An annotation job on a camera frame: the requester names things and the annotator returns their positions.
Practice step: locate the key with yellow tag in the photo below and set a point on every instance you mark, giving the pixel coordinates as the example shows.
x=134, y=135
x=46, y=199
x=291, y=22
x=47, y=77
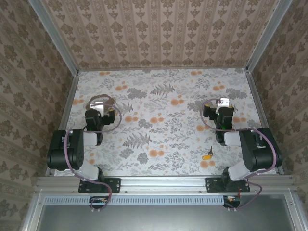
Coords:
x=207, y=157

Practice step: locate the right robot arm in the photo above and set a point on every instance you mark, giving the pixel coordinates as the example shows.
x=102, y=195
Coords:
x=255, y=154

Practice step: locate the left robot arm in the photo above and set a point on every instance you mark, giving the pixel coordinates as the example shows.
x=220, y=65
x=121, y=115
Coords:
x=72, y=154

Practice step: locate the floral patterned table cover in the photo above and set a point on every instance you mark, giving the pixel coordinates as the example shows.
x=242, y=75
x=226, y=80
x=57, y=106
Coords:
x=163, y=115

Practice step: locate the grey metal panel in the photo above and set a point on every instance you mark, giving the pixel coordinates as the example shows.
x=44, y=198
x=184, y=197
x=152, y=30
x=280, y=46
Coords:
x=168, y=219

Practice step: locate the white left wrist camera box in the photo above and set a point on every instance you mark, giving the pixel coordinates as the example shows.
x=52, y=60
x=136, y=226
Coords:
x=97, y=106

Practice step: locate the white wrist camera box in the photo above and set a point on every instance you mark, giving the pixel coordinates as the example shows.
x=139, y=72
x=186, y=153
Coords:
x=223, y=102
x=97, y=106

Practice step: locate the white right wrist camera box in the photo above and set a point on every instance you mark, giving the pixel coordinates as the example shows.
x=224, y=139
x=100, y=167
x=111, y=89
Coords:
x=223, y=102

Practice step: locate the aluminium side rail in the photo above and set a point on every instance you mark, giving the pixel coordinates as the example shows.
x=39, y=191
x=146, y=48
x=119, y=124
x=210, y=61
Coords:
x=68, y=103
x=258, y=101

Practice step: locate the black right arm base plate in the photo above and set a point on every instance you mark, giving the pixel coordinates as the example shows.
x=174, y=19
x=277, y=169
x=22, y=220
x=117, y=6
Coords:
x=213, y=185

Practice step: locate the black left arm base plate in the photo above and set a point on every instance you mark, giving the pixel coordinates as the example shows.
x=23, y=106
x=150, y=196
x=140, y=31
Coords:
x=113, y=185

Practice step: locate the aluminium corner post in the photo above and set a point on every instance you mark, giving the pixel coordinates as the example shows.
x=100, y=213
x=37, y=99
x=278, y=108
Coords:
x=55, y=38
x=267, y=36

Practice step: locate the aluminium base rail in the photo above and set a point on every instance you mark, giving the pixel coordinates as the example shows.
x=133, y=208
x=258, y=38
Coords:
x=163, y=185

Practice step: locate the aluminium lower frame bar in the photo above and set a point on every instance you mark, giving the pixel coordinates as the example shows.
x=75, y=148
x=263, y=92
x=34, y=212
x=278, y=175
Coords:
x=33, y=211
x=298, y=216

